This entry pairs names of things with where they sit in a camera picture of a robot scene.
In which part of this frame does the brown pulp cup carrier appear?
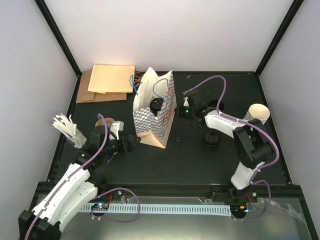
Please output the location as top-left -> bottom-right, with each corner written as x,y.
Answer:
94,117 -> 116,128

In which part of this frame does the black branded paper cup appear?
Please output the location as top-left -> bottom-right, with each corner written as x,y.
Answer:
149,97 -> 164,116

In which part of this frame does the stack of black cup lids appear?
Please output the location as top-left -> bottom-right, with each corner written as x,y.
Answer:
201,131 -> 221,152

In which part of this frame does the white stirrers bundle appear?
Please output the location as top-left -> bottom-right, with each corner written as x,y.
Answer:
52,114 -> 80,138

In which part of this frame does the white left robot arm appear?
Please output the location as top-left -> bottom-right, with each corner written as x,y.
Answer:
18,123 -> 141,240

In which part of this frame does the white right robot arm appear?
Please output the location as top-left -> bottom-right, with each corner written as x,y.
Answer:
176,90 -> 275,202

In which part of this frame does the clear plastic stirrer cup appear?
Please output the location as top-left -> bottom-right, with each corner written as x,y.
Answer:
66,128 -> 87,149

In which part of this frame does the brown kraft paper bag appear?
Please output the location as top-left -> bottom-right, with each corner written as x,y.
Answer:
76,70 -> 127,104

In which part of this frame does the light tan paper bag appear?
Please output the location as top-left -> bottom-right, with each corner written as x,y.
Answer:
87,64 -> 136,94

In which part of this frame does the small electronics board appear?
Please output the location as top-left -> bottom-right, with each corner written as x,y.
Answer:
91,202 -> 109,211

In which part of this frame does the stack of white paper cups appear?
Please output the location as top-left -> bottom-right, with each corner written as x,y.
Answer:
243,103 -> 271,125

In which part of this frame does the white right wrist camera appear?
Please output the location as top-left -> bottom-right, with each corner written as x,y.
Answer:
183,93 -> 190,107

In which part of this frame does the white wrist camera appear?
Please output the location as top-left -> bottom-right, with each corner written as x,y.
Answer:
109,120 -> 124,140
183,93 -> 190,107

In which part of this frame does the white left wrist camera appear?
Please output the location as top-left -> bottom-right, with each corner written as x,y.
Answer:
109,120 -> 124,140

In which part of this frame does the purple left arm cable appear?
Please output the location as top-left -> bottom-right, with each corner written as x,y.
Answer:
23,113 -> 111,240

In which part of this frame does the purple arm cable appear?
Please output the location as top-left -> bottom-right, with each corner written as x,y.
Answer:
23,113 -> 111,240
186,75 -> 280,222

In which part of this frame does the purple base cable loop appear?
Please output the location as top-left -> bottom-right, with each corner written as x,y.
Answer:
89,187 -> 141,223

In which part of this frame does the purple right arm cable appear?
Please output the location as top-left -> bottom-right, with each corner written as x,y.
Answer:
186,75 -> 280,222

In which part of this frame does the light blue slotted cable duct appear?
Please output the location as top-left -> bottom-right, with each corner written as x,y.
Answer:
79,203 -> 232,217

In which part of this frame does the black corner frame post left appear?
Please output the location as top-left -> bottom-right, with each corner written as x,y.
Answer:
34,0 -> 82,77

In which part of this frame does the black corner frame post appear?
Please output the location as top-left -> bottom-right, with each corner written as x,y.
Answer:
34,0 -> 82,77
255,0 -> 304,77

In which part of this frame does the black corner frame post right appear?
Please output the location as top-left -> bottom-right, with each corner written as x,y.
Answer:
255,0 -> 304,77

